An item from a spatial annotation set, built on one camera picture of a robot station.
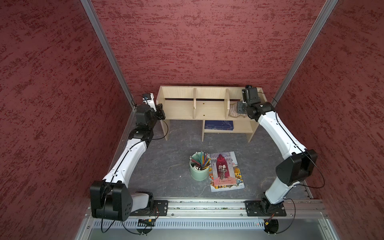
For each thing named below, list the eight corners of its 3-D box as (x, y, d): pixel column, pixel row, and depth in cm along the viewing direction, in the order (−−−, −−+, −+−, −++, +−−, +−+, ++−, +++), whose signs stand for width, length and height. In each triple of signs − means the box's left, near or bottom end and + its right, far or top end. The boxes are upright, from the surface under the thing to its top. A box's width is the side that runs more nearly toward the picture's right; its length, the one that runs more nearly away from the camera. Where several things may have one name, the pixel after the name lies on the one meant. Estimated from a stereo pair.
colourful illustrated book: (210, 191, 81) (210, 190, 80) (208, 153, 96) (208, 151, 95) (244, 191, 82) (244, 190, 80) (236, 153, 97) (237, 151, 95)
